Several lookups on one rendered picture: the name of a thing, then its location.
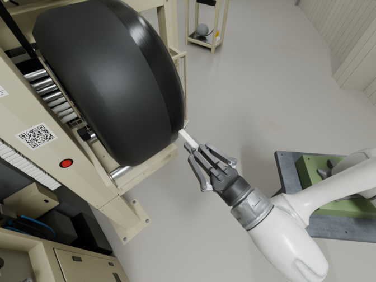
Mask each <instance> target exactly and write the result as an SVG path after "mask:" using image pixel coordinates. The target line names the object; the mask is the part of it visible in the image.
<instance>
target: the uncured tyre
mask: <svg viewBox="0 0 376 282"><path fill-rule="evenodd" d="M32 35H33V37H34V39H35V41H36V44H37V46H38V48H39V50H40V52H41V55H42V56H43V58H44V59H45V61H46V62H47V64H48V66H49V67H50V69H51V70H52V72H53V73H54V75H55V76H56V78H57V80H58V81H59V83H60V84H61V85H62V87H63V88H64V90H65V92H66V93H67V95H68V96H69V98H70V99H71V100H72V102H73V103H74V105H75V106H76V108H77V109H78V111H79V112H80V114H81V115H82V117H83V118H84V119H85V121H86V123H87V124H88V126H89V127H90V128H91V130H92V131H93V133H94V134H95V136H96V137H97V139H98V140H99V141H100V143H101V144H102V145H103V147H104V148H105V149H106V151H107V152H108V154H109V155H110V156H111V157H112V158H113V159H114V160H115V161H116V162H117V163H118V164H119V165H122V166H130V167H134V166H137V165H140V164H142V163H143V162H145V161H146V160H148V159H150V158H151V157H153V156H154V155H155V154H157V153H158V152H160V151H161V150H163V149H165V148H166V147H168V146H169V145H170V144H172V143H173V142H175V141H176V139H177V138H178V131H180V130H181V129H183V128H184V122H185V115H186V104H185V96H184V91H183V88H182V84H181V80H180V77H179V74H178V72H177V69H176V67H175V64H174V62H173V60H172V58H171V56H170V54H169V52H168V50H167V48H166V46H165V44H164V43H163V41H162V39H161V38H160V36H159V35H158V34H157V32H156V30H155V29H154V28H153V27H152V25H151V24H150V23H149V22H148V21H147V20H146V19H145V18H144V17H143V16H142V15H141V14H140V13H138V12H137V11H136V10H134V9H133V8H131V7H130V6H129V5H128V4H126V3H125V2H123V1H122V0H87V1H83V2H78V3H74V4H69V5H66V6H61V7H57V8H52V9H49V10H46V11H44V12H43V13H41V14H39V15H38V16H37V18H36V21H35V24H34V28H33V31H32Z"/></svg>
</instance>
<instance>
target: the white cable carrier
mask: <svg viewBox="0 0 376 282"><path fill-rule="evenodd" d="M0 157H1V158H3V159H5V160H6V161H7V162H9V163H10V164H12V165H13V166H15V167H17V168H19V169H21V171H23V172H25V173H26V174H28V175H29V176H31V177H33V178H34V179H36V180H38V181H39V182H40V183H42V184H43V185H46V186H47V187H48V188H50V189H51V190H54V189H56V188H57V187H59V186H61V184H60V182H59V181H58V180H57V179H56V178H54V177H53V176H52V175H50V174H49V173H47V172H46V171H45V170H43V169H42V168H41V167H39V166H38V165H37V164H36V163H34V162H33V161H31V160H30V159H28V158H27V157H26V156H24V155H23V154H22V153H20V152H19V151H18V150H16V149H15V148H14V147H12V146H11V145H9V144H8V143H7V142H5V141H4V140H3V139H2V138H0Z"/></svg>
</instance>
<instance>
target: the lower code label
mask: <svg viewBox="0 0 376 282"><path fill-rule="evenodd" d="M15 137H16V138H18V139H19V140H20V141H22V142H23V143H24V144H25V145H27V146H28V147H29V148H30V149H31V150H35V149H37V148H39V147H41V146H43V145H45V144H47V143H49V142H51V141H53V140H55V139H57V138H58V137H57V136H56V135H55V134H54V133H53V132H52V131H51V130H50V129H49V128H48V127H47V126H46V125H45V124H44V123H40V124H38V125H36V126H33V127H32V128H29V129H27V130H25V131H22V132H20V133H18V134H16V135H15Z"/></svg>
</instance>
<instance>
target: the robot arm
mask: <svg viewBox="0 0 376 282"><path fill-rule="evenodd" d="M178 137H179V138H180V139H181V140H182V141H183V142H184V148H185V149H186V150H187V151H188V152H189V153H190V155H189V157H188V160H187V161H188V163H189V165H190V166H191V168H192V170H193V172H194V174H195V176H196V178H197V179H198V181H199V183H200V188H201V191H202V192H205V191H207V190H212V191H213V192H216V193H217V194H218V195H219V196H220V197H221V198H222V199H223V201H224V202H225V203H226V204H227V205H228V206H232V207H233V208H232V209H231V210H230V213H231V214H232V215H233V216H234V217H235V218H236V219H237V221H238V222H239V223H240V224H241V225H242V227H243V228H244V229H245V230H246V231H247V233H248V234H249V235H250V237H251V239H252V241H253V243H254V244H255V245H256V247H257V248H258V249H259V251H260V252H261V253H262V254H263V255H264V256H265V258H266V259H267V260H268V261H269V263H271V264H272V266H273V267H274V268H276V269H277V271H278V272H279V273H281V274H282V275H283V276H284V277H286V278H287V279H288V280H289V281H291V282H322V281H323V280H324V278H325V277H326V275H327V272H328V268H329V266H328V263H327V260H326V258H325V257H324V255H323V253H322V251H321V250H320V248H319V247H318V245H317V244H316V243H315V241H314V240H313V239H312V238H311V237H310V236H309V234H308V232H307V231H306V230H305V228H306V227H307V226H308V225H309V216H310V215H311V214H312V213H313V212H314V211H315V210H316V209H318V208H319V207H321V206H323V205H325V204H327V203H329V202H331V201H335V202H339V201H341V200H347V199H356V198H364V199H368V200H369V201H370V202H371V203H372V204H373V205H374V206H375V207H376V148H367V149H362V150H360V151H357V152H354V153H352V154H350V155H348V156H347V157H345V158H344V159H343V160H341V161H340V162H339V163H336V162H335V161H334V160H333V159H328V160H327V163H328V166H329V168H319V169H317V173H318V174H319V175H320V176H321V178H322V180H323V181H320V182H318V183H316V184H314V185H312V186H310V187H308V188H306V189H304V190H302V191H300V192H298V193H295V194H284V193H281V194H279V195H277V196H274V197H272V198H269V199H268V198H267V197H266V196H265V195H264V194H263V193H262V192H261V191H260V190H259V189H258V188H256V187H254V188H253V189H250V188H251V187H250V184H249V183H248V182H247V181H246V180H245V179H244V178H243V177H242V176H240V175H239V174H238V172H237V170H236V163H237V162H238V160H237V159H236V158H232V157H230V156H228V155H226V154H225V153H223V152H222V151H220V150H219V149H218V148H216V147H214V146H213V145H211V144H210V143H206V144H200V143H199V142H198V141H197V140H196V139H195V138H194V137H192V138H191V137H190V136H189V135H188V134H187V133H186V132H185V131H184V130H183V129H181V130H180V131H178ZM198 152H199V153H200V154H201V155H202V156H203V157H204V158H205V159H206V160H207V161H208V162H209V163H210V164H211V165H212V166H211V165H210V164H209V163H208V162H207V161H206V160H205V159H204V158H203V157H202V156H201V155H200V154H199V153H198ZM215 157H216V158H217V159H219V160H221V161H222V162H224V163H225V164H227V165H228V166H229V167H228V166H224V165H223V164H222V163H221V162H220V161H218V160H217V159H216V158H215ZM197 163H198V164H199V165H200V166H201V167H202V169H203V170H204V171H205V172H206V173H207V175H208V176H209V177H210V184H211V185H210V184H209V183H208V182H207V181H206V179H205V177H204V175H203V173H202V171H201V170H200V168H199V166H198V164H197Z"/></svg>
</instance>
